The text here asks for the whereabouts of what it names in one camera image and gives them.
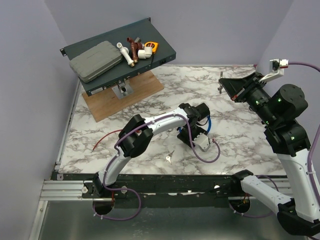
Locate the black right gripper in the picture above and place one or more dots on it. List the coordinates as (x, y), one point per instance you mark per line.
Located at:
(238, 88)

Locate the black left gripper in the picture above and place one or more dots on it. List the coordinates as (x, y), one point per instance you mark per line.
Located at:
(183, 137)

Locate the blue cable lock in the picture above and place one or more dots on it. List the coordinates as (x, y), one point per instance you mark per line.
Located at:
(208, 123)

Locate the red cable seal lock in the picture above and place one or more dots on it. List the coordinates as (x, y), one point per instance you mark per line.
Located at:
(105, 136)

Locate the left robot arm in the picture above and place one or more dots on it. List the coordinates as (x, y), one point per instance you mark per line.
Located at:
(137, 134)

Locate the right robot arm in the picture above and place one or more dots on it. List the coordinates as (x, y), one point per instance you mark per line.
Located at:
(300, 214)

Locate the white pvc elbow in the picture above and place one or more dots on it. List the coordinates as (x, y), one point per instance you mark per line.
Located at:
(145, 53)

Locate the silver keys on table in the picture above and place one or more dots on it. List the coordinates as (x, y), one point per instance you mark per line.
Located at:
(169, 157)

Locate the dark teal rack shelf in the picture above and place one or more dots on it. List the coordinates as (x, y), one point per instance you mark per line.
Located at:
(140, 31)

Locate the wooden board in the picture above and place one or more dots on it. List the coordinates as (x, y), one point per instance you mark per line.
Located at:
(111, 101)

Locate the yellow tape measure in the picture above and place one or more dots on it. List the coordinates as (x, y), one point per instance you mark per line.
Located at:
(153, 45)

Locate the brown pipe valve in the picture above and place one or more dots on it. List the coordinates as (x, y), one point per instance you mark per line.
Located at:
(134, 46)

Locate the white pvc pipe fitting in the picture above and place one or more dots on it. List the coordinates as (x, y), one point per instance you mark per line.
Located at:
(125, 52)

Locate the grey plastic tool case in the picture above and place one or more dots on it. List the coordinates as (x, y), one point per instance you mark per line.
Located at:
(95, 61)

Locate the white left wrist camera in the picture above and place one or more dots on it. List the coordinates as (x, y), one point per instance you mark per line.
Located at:
(203, 142)

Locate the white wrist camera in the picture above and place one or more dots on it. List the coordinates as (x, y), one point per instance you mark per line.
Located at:
(203, 142)
(276, 70)

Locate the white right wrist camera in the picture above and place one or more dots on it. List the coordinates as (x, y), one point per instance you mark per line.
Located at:
(276, 70)

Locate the metal shelf stand bracket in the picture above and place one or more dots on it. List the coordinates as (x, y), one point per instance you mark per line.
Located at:
(122, 90)

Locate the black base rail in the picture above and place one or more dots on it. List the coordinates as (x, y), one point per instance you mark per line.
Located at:
(165, 191)

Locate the aluminium extrusion rail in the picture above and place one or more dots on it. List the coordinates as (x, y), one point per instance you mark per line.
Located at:
(63, 190)

